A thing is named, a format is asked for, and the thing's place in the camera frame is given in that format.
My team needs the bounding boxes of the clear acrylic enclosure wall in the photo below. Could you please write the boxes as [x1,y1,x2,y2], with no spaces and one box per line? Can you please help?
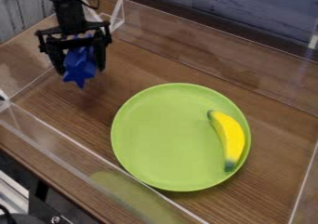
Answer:
[0,0,318,224]

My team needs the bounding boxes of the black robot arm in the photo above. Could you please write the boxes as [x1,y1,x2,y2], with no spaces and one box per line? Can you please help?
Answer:
[35,0,112,75]

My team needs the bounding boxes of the yellow toy banana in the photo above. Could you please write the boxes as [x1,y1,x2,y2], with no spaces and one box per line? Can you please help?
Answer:
[207,111,246,172]

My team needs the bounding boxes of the green round plate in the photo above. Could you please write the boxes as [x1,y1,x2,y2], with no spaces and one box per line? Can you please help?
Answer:
[111,83,253,192]

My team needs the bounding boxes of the blue star-shaped block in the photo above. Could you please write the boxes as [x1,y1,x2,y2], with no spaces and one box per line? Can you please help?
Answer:
[62,32,99,89]

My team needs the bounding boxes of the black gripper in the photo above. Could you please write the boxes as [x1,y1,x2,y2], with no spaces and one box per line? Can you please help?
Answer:
[35,21,112,75]

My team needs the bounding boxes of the black cable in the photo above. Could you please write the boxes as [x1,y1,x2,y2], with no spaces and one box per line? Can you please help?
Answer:
[0,204,18,224]

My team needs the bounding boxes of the clear acrylic corner bracket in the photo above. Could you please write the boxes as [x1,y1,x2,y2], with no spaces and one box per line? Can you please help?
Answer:
[84,0,126,33]

